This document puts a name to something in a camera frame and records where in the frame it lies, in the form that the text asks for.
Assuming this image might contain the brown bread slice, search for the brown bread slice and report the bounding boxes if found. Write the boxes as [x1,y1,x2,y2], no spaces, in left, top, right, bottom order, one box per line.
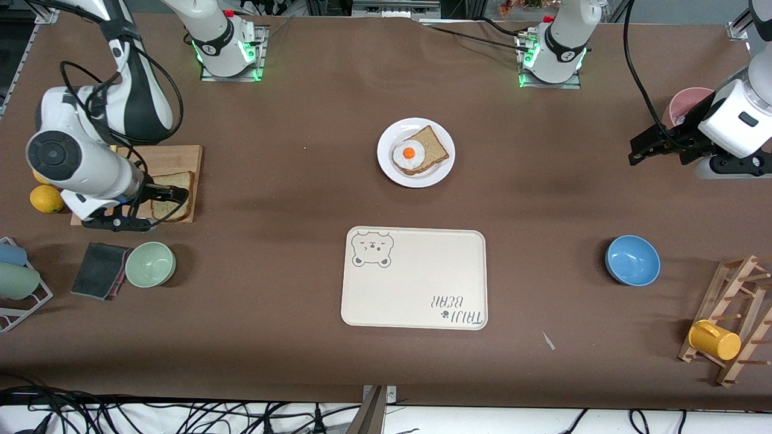
[395,125,451,177]
[150,171,196,223]

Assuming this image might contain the round white plate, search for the round white plate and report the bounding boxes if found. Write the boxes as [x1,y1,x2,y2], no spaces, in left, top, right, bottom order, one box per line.
[377,117,456,189]

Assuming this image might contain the pink bowl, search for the pink bowl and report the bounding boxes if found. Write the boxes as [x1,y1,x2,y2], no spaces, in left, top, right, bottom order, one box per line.
[662,87,715,128]

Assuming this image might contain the wooden cutting board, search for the wooden cutting board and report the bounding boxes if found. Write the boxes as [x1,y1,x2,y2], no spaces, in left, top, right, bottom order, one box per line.
[70,145,203,226]

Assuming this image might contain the pale green bowl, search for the pale green bowl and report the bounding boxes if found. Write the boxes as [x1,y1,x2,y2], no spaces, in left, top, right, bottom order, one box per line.
[125,242,177,288]

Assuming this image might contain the dark grey sponge cloth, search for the dark grey sponge cloth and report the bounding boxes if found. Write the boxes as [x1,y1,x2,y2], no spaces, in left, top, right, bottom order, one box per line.
[71,242,132,300]

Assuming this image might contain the blue bowl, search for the blue bowl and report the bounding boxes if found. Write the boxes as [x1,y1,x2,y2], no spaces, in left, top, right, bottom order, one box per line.
[605,235,661,286]

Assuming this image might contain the light blue cup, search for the light blue cup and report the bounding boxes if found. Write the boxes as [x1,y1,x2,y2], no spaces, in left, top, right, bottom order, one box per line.
[0,241,28,267]

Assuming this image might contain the pale green cup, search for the pale green cup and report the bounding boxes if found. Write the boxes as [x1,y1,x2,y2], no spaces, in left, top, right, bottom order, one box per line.
[0,262,41,300]

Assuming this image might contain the wooden cup rack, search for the wooden cup rack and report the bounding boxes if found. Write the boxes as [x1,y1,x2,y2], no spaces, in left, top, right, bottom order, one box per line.
[677,254,772,388]

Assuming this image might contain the colourful toy food pile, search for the colourful toy food pile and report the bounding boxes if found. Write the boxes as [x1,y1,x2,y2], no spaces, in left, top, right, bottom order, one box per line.
[498,0,543,16]

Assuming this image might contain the yellow mug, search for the yellow mug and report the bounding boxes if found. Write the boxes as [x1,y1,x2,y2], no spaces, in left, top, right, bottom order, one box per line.
[688,319,742,361]

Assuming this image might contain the toy fried egg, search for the toy fried egg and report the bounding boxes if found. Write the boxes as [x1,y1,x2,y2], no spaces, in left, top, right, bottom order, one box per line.
[392,140,426,172]

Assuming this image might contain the cream bear print tray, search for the cream bear print tray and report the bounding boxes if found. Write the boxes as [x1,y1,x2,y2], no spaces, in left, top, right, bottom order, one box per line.
[341,227,488,330]

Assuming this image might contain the aluminium profile rail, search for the aluminium profile rail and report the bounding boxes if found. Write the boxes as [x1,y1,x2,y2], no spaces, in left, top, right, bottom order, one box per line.
[727,11,755,42]
[0,7,61,118]

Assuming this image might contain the white wire rack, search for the white wire rack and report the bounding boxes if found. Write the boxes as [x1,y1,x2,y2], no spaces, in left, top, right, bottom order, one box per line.
[0,236,54,332]

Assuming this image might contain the tangled black floor cables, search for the tangled black floor cables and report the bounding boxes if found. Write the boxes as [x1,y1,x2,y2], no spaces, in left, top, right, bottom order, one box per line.
[0,374,362,434]

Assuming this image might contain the grey metal mounting bracket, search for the grey metal mounting bracket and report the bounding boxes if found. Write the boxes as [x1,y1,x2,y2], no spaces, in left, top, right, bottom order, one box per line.
[345,385,397,434]

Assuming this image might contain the grey metal frame beam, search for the grey metal frame beam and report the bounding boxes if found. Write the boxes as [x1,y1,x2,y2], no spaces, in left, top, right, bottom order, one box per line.
[352,0,442,20]

